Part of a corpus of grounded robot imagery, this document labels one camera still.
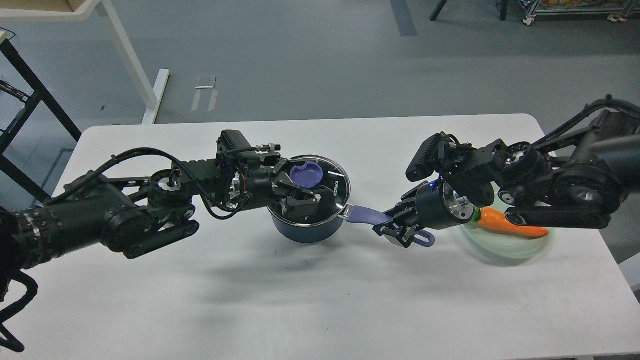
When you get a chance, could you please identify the dark blue saucepan purple handle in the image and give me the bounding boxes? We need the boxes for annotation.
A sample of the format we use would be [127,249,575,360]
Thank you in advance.
[267,156,436,245]

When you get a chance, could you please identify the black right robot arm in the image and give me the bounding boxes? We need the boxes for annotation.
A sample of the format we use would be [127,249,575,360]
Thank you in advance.
[373,95,639,248]

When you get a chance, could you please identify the black stand legs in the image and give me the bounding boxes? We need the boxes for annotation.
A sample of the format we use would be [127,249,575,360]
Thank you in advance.
[429,0,512,22]

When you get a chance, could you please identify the orange toy carrot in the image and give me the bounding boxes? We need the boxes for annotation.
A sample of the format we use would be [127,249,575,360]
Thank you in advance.
[471,207,550,240]

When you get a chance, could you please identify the black metal rack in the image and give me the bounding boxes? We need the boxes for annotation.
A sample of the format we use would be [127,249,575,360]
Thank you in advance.
[0,29,82,202]

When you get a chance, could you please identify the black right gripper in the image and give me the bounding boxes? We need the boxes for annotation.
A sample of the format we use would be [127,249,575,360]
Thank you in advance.
[373,181,476,249]

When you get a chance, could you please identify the black right arm camera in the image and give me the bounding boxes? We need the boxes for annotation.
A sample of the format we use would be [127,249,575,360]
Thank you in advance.
[406,132,476,182]

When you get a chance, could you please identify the black left arm camera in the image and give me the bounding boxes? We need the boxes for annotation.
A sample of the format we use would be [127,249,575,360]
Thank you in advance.
[215,129,282,170]

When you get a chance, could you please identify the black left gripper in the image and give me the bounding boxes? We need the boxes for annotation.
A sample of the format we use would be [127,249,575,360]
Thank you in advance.
[228,156,322,223]

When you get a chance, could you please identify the black arm camera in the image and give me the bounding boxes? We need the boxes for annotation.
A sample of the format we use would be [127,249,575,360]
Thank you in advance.
[215,129,282,170]
[406,132,476,182]

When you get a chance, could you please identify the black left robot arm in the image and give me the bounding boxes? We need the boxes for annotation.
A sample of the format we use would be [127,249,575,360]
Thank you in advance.
[0,146,324,322]

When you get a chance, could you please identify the white desk frame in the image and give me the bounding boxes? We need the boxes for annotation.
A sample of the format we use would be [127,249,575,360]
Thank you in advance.
[1,0,171,125]

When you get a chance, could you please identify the pale green oval plate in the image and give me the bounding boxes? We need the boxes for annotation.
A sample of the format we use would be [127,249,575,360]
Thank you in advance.
[462,183,554,260]

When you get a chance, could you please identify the metal wheeled cart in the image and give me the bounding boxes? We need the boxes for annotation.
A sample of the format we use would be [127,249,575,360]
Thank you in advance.
[518,0,639,27]

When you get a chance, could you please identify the glass pot lid purple knob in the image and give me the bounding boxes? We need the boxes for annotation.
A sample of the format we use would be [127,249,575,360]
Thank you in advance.
[267,155,352,225]

